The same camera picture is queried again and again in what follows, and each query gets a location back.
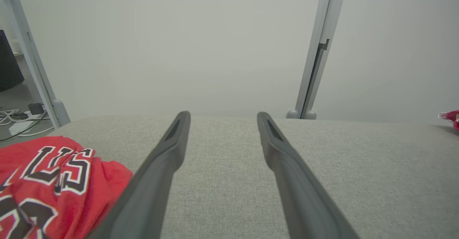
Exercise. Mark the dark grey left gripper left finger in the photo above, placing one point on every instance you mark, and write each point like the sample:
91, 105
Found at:
150, 189

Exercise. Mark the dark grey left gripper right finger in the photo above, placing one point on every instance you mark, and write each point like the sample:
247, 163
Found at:
301, 199

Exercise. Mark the red jersey number 23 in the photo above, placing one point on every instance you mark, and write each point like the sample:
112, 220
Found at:
96, 185

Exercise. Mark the red shorts with white stripe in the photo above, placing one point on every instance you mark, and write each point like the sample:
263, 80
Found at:
452, 116

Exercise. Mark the black power adapter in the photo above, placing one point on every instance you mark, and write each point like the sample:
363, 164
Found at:
36, 108

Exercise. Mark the grey partition post with slot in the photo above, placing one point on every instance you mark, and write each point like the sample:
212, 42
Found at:
319, 52

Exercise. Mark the dark monitor with grey frame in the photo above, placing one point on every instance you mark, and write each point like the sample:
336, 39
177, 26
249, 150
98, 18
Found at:
32, 60

